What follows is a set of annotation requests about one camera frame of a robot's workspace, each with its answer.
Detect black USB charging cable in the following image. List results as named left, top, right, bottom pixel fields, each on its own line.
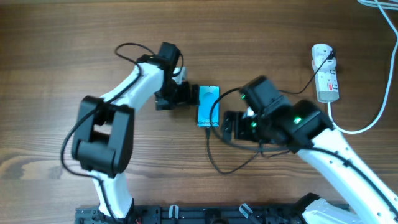
left=204, top=47, right=337, bottom=175

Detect blue screen Galaxy smartphone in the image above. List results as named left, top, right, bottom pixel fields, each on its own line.
left=197, top=85, right=220, bottom=128

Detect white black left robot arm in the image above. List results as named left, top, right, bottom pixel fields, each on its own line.
left=66, top=42, right=199, bottom=223

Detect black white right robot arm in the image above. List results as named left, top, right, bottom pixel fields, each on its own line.
left=236, top=75, right=397, bottom=223

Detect white USB charger plug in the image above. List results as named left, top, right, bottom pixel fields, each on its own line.
left=312, top=44, right=336, bottom=72

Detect white power strip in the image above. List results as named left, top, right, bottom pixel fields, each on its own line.
left=315, top=63, right=340, bottom=103

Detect white power strip cord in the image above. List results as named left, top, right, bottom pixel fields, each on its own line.
left=326, top=0, right=398, bottom=136

